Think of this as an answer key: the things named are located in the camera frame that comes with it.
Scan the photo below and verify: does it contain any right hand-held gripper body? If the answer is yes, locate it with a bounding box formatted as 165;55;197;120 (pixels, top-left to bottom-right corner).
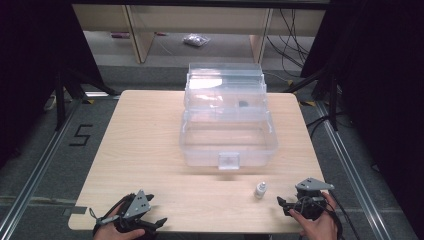
293;177;336;221

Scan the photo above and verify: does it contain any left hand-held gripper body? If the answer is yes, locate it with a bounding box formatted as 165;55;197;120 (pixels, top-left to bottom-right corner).
114;189;158;234

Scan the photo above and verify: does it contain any person's right hand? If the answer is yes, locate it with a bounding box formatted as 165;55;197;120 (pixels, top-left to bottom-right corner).
288;191;339;240

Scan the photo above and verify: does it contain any person's left hand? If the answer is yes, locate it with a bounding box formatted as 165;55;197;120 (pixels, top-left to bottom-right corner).
93;203;147;240

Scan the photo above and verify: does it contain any small white bottle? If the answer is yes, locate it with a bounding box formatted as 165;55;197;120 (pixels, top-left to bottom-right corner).
254;181;268;200

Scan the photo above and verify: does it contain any grey tape strip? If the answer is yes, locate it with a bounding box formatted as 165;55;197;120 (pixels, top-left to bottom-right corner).
62;206;88;217

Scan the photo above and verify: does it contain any clear plastic storage box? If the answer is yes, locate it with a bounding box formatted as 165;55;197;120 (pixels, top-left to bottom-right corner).
179;62;280;171

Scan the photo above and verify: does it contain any black metal stand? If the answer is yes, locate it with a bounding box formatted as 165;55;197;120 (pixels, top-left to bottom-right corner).
282;64;342;132
54;65;119;132

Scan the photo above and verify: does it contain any black curtain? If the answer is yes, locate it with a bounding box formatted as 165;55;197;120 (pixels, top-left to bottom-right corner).
299;0;424;231
0;0;104;168

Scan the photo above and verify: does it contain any clear plastic bag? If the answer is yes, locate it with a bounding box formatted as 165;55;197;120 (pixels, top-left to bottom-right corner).
182;33;212;48

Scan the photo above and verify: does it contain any light wooden cabinet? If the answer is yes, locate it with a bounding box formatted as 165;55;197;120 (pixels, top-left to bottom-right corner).
72;3;326;65

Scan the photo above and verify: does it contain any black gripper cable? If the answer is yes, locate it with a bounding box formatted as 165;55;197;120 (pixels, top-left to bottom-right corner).
328;189;362;240

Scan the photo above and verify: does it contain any grey gripper strap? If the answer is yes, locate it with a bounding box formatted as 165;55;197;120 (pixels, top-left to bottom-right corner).
87;207;120;228

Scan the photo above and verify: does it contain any metal floor rail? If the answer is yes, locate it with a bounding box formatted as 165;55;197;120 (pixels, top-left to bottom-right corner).
0;99;84;240
315;100;392;240

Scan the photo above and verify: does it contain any white cable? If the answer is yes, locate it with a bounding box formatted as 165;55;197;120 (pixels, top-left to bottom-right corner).
42;94;58;112

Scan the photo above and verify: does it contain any bundle of black cables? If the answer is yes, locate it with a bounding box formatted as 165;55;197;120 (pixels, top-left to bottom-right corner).
265;9;312;69

